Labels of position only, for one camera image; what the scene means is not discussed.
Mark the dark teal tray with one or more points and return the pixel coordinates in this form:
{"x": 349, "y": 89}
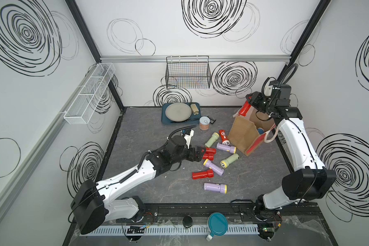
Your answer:
{"x": 166, "y": 121}

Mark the red flashlight diagonal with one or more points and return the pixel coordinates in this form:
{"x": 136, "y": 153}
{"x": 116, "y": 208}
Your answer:
{"x": 244, "y": 109}

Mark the purple flashlight bottom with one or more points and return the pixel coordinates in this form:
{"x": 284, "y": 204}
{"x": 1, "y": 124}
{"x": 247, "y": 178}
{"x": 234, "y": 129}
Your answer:
{"x": 214, "y": 187}

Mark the black wire wall basket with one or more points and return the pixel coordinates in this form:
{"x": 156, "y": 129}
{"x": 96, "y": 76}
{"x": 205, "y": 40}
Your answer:
{"x": 188, "y": 72}

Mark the purple flashlight near bag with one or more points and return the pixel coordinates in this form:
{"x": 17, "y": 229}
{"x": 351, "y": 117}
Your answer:
{"x": 228, "y": 148}

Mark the blue flashlight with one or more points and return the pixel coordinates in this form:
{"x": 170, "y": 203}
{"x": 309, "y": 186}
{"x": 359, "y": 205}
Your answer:
{"x": 260, "y": 131}

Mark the white slotted cable duct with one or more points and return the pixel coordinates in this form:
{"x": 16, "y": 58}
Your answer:
{"x": 168, "y": 230}

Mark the light green flashlight lower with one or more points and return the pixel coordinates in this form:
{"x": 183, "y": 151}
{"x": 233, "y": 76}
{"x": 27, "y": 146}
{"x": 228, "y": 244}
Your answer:
{"x": 226, "y": 162}

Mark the black round knob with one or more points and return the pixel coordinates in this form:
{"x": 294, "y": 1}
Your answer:
{"x": 187, "y": 221}

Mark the red flashlight bottom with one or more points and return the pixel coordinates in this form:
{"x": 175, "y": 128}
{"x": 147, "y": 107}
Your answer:
{"x": 203, "y": 174}

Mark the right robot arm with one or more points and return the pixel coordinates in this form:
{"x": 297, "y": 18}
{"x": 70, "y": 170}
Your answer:
{"x": 310, "y": 179}

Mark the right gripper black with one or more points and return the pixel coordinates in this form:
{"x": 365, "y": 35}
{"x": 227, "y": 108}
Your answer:
{"x": 255, "y": 97}

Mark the grey round plate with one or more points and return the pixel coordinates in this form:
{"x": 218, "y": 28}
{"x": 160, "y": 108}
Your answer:
{"x": 178, "y": 112}

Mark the purple flashlight centre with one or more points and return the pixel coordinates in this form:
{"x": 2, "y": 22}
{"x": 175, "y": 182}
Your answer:
{"x": 217, "y": 170}

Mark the brown jute tote bag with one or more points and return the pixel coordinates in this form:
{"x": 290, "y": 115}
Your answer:
{"x": 244, "y": 135}

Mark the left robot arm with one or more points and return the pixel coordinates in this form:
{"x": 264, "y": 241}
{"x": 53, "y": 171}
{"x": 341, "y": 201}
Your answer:
{"x": 98, "y": 202}

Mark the red white flashlight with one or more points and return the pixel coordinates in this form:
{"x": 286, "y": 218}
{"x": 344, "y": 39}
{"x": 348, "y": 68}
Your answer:
{"x": 224, "y": 138}

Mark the small orange can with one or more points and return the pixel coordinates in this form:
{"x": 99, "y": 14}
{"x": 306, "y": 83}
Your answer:
{"x": 204, "y": 123}

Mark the teal round lid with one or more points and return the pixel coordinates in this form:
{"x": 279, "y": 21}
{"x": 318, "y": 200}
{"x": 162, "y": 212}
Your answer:
{"x": 217, "y": 224}

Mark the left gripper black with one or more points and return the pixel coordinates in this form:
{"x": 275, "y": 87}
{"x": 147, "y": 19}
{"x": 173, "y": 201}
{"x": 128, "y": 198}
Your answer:
{"x": 197, "y": 157}

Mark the red flashlight top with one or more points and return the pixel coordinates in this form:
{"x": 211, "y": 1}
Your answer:
{"x": 210, "y": 150}

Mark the light green flashlight upper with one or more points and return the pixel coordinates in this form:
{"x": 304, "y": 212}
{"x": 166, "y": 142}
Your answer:
{"x": 215, "y": 136}

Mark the white wire wall shelf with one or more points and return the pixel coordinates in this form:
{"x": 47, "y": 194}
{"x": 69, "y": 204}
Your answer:
{"x": 93, "y": 97}

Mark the light green flashlight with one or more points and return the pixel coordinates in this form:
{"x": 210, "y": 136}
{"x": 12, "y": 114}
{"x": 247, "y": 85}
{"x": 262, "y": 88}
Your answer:
{"x": 215, "y": 136}
{"x": 226, "y": 162}

